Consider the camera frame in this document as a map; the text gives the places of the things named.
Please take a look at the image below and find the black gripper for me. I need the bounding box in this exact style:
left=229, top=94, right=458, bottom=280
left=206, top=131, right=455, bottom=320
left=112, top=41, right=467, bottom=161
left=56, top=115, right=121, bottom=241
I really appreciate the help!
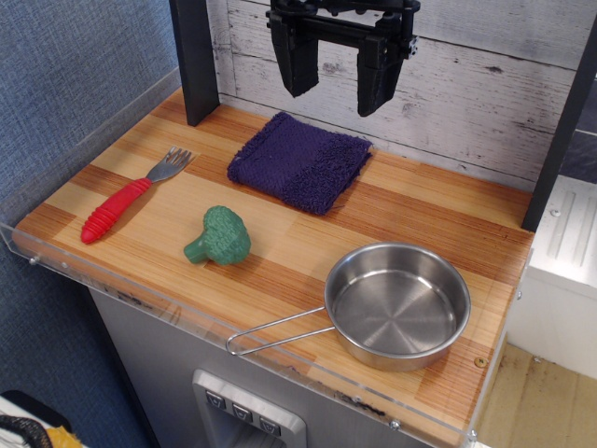
left=266, top=1, right=421, bottom=117

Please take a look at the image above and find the stainless steel pan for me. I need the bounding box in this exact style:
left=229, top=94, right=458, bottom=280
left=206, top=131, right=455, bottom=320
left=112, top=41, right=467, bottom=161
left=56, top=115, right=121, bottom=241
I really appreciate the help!
left=226, top=241, right=472, bottom=373

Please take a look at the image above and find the purple folded cloth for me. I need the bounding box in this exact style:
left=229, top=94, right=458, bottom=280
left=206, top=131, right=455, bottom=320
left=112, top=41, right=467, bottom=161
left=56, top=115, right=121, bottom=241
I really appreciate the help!
left=228, top=112, right=371, bottom=216

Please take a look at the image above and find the green toy broccoli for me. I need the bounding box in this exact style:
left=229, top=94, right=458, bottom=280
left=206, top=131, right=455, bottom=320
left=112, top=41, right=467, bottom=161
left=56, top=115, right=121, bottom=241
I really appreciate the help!
left=184, top=205, right=251, bottom=265

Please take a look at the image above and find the white appliance right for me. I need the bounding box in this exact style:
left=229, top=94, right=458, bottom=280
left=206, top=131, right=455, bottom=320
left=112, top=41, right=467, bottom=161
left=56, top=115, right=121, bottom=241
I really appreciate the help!
left=506, top=175, right=596, bottom=378

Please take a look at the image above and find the clear acrylic guard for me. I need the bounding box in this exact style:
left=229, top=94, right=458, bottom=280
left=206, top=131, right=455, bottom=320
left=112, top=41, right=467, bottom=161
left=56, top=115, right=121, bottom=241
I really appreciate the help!
left=1, top=43, right=557, bottom=447

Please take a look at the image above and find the silver dispenser panel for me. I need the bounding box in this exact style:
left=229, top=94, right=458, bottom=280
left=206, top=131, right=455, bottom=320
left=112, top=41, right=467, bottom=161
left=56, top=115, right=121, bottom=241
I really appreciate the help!
left=192, top=370, right=308, bottom=447

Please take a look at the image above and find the yellow black object corner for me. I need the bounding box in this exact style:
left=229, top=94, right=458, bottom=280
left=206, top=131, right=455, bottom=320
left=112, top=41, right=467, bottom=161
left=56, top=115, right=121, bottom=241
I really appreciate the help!
left=1, top=390, right=85, bottom=448

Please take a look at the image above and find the black left post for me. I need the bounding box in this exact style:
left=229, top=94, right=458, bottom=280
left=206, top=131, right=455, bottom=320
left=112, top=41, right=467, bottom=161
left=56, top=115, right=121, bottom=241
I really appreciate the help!
left=169, top=0, right=220, bottom=126

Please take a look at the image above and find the black post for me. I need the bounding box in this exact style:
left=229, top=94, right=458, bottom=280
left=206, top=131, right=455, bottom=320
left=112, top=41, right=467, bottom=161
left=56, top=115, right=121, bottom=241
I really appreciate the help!
left=521, top=21, right=596, bottom=232
left=169, top=0, right=220, bottom=126

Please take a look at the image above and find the red handled fork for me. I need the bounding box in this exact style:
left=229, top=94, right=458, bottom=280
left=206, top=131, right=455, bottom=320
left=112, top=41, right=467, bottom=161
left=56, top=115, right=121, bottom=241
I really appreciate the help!
left=80, top=147, right=192, bottom=245

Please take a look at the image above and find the black right post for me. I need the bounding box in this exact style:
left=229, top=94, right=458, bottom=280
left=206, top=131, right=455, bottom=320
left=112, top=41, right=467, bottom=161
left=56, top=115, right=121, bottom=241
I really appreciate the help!
left=521, top=21, right=596, bottom=232

